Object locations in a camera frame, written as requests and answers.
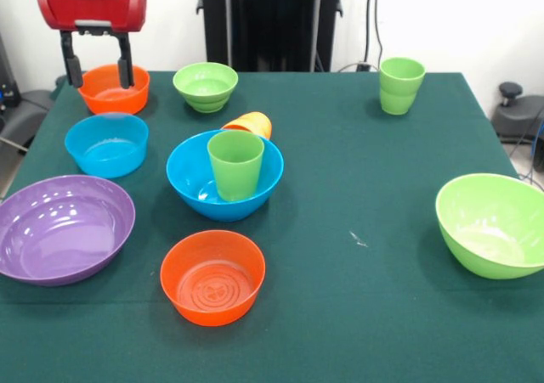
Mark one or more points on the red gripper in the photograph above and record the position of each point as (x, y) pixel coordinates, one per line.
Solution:
(91, 11)

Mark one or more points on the large blue bowl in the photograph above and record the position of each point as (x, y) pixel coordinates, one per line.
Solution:
(191, 187)

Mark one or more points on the orange-yellow stepped cup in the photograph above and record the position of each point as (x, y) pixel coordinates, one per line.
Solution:
(255, 124)

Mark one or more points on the orange bowl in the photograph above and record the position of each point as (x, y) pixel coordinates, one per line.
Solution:
(106, 98)
(212, 298)

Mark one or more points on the grey stand base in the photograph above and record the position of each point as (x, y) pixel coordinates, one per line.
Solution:
(25, 111)
(518, 119)

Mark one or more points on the black device with blue light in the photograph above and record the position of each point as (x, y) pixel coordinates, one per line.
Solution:
(8, 86)

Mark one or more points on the small blue bowl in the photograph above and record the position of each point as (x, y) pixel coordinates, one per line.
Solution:
(106, 158)

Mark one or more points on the small light green bowl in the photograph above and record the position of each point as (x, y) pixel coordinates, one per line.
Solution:
(204, 90)

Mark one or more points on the purple bowl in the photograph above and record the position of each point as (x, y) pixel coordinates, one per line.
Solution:
(64, 238)

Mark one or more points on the green stepped cup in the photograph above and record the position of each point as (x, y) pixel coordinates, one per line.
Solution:
(401, 86)

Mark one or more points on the dark green tablecloth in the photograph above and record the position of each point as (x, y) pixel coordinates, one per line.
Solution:
(340, 315)

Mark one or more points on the large green bowl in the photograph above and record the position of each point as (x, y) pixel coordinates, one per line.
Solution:
(489, 238)

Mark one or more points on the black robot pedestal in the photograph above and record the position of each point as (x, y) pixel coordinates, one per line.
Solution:
(272, 18)

